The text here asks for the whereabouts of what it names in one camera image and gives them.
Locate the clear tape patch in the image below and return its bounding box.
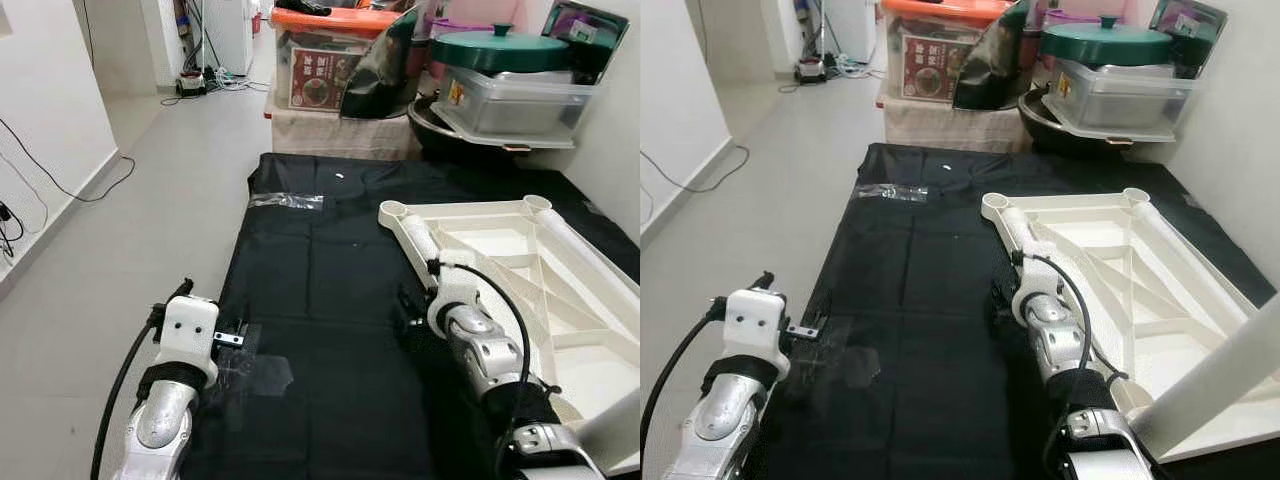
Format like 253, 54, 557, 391
800, 320, 883, 393
215, 325, 296, 403

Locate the black tablecloth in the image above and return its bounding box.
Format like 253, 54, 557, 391
770, 142, 1280, 480
180, 152, 641, 480

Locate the clear tape strip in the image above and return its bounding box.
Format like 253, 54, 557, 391
855, 183, 931, 204
250, 192, 327, 212

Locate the black wok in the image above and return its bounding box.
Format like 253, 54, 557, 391
408, 95, 531, 161
1018, 88, 1131, 153

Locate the beige cloth covered bench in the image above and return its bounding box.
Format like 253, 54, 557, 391
268, 105, 421, 161
880, 98, 1031, 153

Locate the clear plastic storage box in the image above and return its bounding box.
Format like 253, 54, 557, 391
1050, 58, 1201, 143
432, 65, 598, 149

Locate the black plastic bag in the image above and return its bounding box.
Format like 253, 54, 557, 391
340, 10, 423, 121
952, 5, 1031, 111

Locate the red printed cardboard box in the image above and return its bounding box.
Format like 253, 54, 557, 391
285, 45, 363, 113
900, 38, 973, 103

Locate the green pot lid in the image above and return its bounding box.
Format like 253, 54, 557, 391
1040, 15, 1174, 69
432, 24, 571, 77

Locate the purple plastic container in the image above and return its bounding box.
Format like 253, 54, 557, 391
430, 14, 497, 41
1040, 8, 1103, 31

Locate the dark printed package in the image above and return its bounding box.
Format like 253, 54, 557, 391
545, 0, 629, 86
1150, 0, 1229, 77

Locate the orange box lid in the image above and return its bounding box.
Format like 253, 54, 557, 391
880, 0, 1011, 27
270, 5, 401, 37

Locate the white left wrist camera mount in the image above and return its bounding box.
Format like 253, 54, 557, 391
722, 288, 791, 376
155, 295, 221, 386

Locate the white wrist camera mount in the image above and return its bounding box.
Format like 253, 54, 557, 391
428, 250, 483, 336
1012, 240, 1071, 326
155, 295, 221, 386
722, 288, 791, 376

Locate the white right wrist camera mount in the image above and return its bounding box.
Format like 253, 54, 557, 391
428, 250, 483, 336
1012, 240, 1071, 326

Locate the black room cable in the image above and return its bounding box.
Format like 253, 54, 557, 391
640, 145, 751, 197
0, 115, 137, 263

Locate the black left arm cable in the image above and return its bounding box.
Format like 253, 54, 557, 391
640, 298, 729, 473
90, 305, 166, 480

